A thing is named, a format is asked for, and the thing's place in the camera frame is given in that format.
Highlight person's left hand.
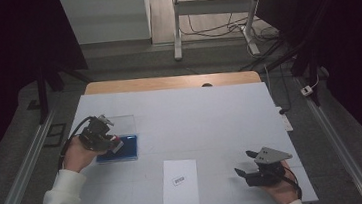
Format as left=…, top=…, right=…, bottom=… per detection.
left=60, top=132, right=109, bottom=176

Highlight black floor cables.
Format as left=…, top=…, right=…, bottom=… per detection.
left=177, top=0, right=281, bottom=50

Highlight aluminium rail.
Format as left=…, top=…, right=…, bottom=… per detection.
left=0, top=108, right=66, bottom=204
left=295, top=71, right=362, bottom=204

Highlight blue ink pad case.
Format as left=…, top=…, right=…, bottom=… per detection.
left=91, top=113, right=140, bottom=165

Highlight person's right hand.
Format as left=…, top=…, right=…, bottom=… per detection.
left=258, top=159, right=302, bottom=204

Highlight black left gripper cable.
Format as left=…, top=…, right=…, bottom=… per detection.
left=53, top=116, right=98, bottom=172

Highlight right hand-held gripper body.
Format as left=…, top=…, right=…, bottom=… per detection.
left=243, top=144, right=296, bottom=189

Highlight white desk frame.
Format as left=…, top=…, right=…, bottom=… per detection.
left=168, top=0, right=270, bottom=63

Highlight large white table cover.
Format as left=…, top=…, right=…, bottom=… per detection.
left=61, top=73, right=319, bottom=204

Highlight white cabinet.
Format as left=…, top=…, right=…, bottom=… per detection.
left=59, top=0, right=154, bottom=48

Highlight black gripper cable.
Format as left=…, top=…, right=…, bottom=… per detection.
left=277, top=165, right=304, bottom=203
left=53, top=116, right=98, bottom=172

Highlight wooden table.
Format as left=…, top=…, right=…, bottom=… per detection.
left=83, top=66, right=263, bottom=100

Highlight white paper sheet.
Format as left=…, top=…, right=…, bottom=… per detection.
left=159, top=157, right=202, bottom=204

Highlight red and white stamp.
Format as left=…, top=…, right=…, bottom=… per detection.
left=110, top=136, right=126, bottom=154

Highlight black stand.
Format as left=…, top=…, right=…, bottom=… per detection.
left=33, top=57, right=96, bottom=125
left=236, top=32, right=324, bottom=114

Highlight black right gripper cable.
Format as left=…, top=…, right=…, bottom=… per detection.
left=277, top=165, right=304, bottom=203

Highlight white plug with cable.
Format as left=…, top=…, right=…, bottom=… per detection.
left=299, top=75, right=322, bottom=97

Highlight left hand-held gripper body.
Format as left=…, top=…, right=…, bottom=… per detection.
left=76, top=113, right=118, bottom=155

